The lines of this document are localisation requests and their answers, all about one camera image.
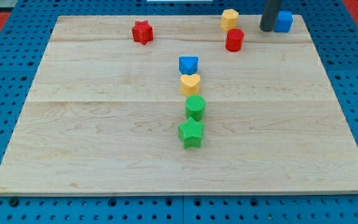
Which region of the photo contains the yellow heart block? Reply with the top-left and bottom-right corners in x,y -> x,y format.
180,73 -> 201,96

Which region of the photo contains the blue triangle block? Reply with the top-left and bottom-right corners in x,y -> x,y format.
178,56 -> 198,75

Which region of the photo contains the light wooden board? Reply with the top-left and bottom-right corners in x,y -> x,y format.
0,15 -> 358,197

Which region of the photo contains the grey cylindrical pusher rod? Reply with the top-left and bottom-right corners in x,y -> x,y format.
259,0 -> 282,32

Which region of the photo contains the red cylinder block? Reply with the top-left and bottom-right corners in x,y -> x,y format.
225,29 -> 245,52

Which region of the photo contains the yellow hexagon block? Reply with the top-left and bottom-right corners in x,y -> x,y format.
221,9 -> 239,31

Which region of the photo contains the green cylinder block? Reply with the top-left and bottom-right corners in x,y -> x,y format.
185,95 -> 206,121

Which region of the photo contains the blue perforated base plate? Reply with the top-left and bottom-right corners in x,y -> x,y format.
0,0 -> 358,223

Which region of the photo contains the green star block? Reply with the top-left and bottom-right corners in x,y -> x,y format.
178,117 -> 204,149

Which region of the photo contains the blue cube block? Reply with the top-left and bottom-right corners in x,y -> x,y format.
274,11 -> 293,33

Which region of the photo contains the red star block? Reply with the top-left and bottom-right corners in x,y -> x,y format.
132,20 -> 154,45

